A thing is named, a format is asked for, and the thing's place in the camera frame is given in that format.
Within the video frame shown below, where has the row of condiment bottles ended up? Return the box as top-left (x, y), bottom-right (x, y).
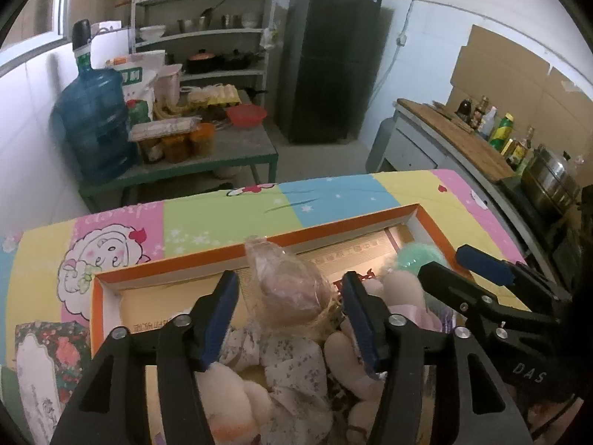
top-left (455, 96), bottom-right (538, 170)

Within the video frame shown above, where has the clear plastic wrapped package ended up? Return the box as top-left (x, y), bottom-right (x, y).
top-left (129, 118), bottom-right (202, 142)

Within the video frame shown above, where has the dark refrigerator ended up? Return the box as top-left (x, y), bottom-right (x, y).
top-left (275, 0), bottom-right (385, 144)

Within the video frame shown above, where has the black cooktop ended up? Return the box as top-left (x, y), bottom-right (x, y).
top-left (498, 174), bottom-right (589, 283)

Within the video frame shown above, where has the grey gas cylinder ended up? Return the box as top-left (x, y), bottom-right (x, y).
top-left (366, 118), bottom-right (398, 172)

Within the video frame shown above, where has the cartoon sheep printed blanket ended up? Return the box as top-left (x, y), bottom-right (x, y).
top-left (0, 169), bottom-right (529, 445)

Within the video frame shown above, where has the floral tissue box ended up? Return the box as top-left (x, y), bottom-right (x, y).
top-left (13, 320), bottom-right (93, 445)

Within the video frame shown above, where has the blue water jug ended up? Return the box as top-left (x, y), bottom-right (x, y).
top-left (52, 67), bottom-right (137, 184)

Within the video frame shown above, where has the black water pump dispenser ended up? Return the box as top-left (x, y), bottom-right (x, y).
top-left (71, 19), bottom-right (93, 56)

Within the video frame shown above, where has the black pot red lid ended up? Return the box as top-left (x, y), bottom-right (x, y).
top-left (185, 51), bottom-right (219, 74)

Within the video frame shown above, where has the black wok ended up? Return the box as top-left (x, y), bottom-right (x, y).
top-left (220, 50), bottom-right (262, 71)

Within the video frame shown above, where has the jar of orange preserve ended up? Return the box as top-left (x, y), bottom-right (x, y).
top-left (163, 132), bottom-right (192, 164)
top-left (189, 123), bottom-right (217, 157)

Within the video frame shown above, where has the bunch of bananas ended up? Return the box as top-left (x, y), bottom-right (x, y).
top-left (153, 101), bottom-right (188, 121)

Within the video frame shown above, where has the white floral cloth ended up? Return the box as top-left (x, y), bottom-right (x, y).
top-left (218, 324), bottom-right (334, 445)

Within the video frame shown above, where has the white sack green print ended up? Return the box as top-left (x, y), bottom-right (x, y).
top-left (106, 51), bottom-right (166, 116)

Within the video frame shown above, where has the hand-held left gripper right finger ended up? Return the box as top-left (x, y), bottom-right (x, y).
top-left (342, 271), bottom-right (533, 445)

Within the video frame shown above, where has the tray of eggs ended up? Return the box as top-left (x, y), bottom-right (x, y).
top-left (188, 83), bottom-right (242, 107)

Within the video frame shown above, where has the plastic-wrapped beige plush toy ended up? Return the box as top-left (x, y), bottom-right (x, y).
top-left (243, 236), bottom-right (344, 334)

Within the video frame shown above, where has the red plastic basin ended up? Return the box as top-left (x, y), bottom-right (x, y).
top-left (226, 104), bottom-right (268, 128)

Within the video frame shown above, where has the aluminium sliding window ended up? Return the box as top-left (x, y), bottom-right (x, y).
top-left (0, 0), bottom-right (75, 56)

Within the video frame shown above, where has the grey cabinet wooden top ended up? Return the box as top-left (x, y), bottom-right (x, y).
top-left (377, 97), bottom-right (517, 184)

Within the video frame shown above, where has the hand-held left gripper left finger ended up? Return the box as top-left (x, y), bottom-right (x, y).
top-left (50, 269), bottom-right (242, 445)

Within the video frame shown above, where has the shallow orange cardboard box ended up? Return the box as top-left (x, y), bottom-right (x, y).
top-left (90, 203), bottom-right (464, 445)

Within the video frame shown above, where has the brown cardboard sheet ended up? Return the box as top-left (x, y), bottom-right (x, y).
top-left (447, 24), bottom-right (593, 116)

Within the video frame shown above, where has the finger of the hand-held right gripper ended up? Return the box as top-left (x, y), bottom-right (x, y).
top-left (418, 261), bottom-right (510, 334)
top-left (455, 244), bottom-right (573, 309)

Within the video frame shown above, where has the small green packet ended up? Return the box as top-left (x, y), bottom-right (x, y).
top-left (126, 99), bottom-right (155, 125)

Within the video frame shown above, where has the green low table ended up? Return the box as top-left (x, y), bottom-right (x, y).
top-left (79, 90), bottom-right (279, 211)

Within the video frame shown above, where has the cream plush toy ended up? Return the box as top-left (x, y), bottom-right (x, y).
top-left (197, 362), bottom-right (274, 445)

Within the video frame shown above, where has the steel stock pot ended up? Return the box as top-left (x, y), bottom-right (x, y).
top-left (521, 146), bottom-right (582, 214)

